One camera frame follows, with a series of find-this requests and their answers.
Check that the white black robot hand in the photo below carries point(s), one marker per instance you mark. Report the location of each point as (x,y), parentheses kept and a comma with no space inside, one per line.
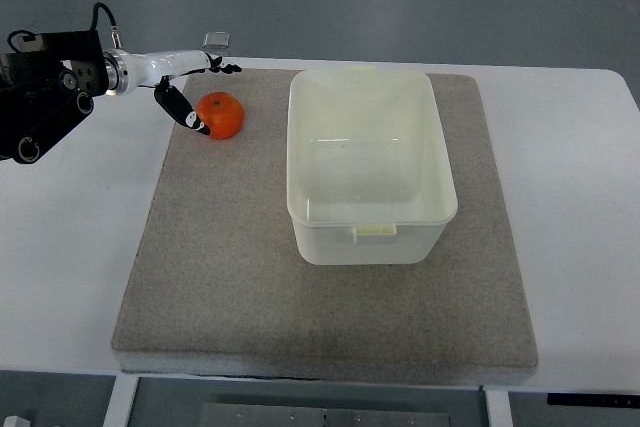
(127,72)

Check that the orange fruit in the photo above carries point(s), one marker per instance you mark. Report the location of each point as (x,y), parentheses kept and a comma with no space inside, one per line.
(222,113)

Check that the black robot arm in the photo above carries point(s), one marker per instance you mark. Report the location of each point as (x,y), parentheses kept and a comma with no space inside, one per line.
(48,85)

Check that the white plastic box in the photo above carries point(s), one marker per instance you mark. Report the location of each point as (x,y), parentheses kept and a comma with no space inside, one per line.
(368,176)

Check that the small clear plastic square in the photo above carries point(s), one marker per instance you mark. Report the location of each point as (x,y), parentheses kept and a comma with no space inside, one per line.
(216,41)

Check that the grey felt mat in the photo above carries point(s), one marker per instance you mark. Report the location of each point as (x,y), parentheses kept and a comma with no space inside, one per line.
(219,287)

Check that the white table leg left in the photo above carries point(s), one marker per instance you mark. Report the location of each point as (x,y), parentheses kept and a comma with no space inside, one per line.
(121,401)

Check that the white table leg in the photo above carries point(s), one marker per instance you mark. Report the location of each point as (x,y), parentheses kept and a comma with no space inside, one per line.
(498,408)
(121,401)

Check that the grey metal plate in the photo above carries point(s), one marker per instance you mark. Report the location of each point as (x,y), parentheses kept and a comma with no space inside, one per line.
(239,415)

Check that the small white block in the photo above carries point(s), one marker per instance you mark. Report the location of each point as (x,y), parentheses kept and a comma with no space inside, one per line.
(16,421)

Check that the white table leg right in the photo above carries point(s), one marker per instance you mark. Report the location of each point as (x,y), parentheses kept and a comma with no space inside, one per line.
(498,408)

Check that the black control panel strip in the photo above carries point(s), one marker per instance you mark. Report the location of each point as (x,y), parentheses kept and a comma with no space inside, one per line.
(594,400)

